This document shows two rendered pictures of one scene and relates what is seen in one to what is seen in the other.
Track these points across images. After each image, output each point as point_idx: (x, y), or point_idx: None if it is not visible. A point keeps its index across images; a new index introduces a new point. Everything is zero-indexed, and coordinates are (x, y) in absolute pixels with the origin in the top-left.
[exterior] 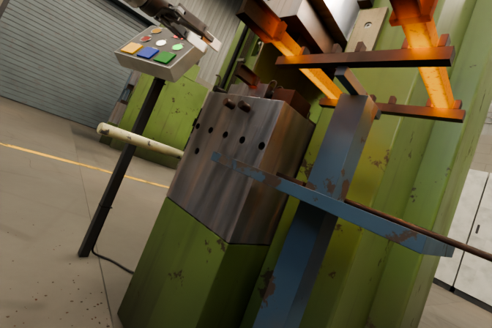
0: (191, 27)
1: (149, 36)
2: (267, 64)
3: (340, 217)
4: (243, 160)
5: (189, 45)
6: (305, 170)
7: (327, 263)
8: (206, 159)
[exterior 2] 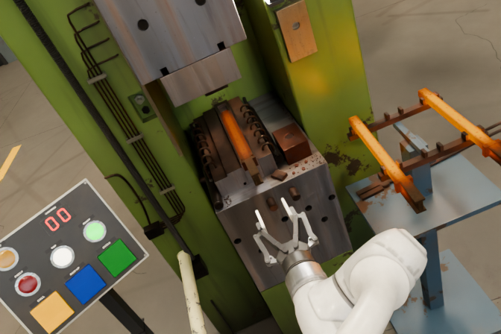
0: (300, 230)
1: (25, 275)
2: (159, 106)
3: (365, 162)
4: (323, 215)
5: (98, 210)
6: None
7: None
8: (282, 243)
